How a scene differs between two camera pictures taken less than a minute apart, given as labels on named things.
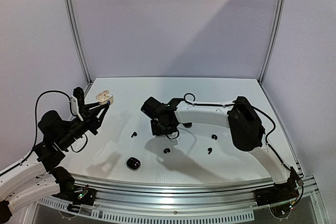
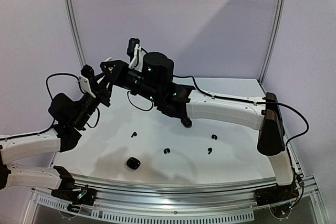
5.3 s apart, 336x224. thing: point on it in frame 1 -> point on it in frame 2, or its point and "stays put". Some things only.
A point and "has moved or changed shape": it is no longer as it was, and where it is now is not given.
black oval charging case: [187, 125] stays put
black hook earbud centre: [167, 150] stays put
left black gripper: [90, 116] -> [100, 91]
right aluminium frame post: [276, 27] stays put
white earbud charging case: [104, 96] has moved or changed shape
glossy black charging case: [133, 163] stays put
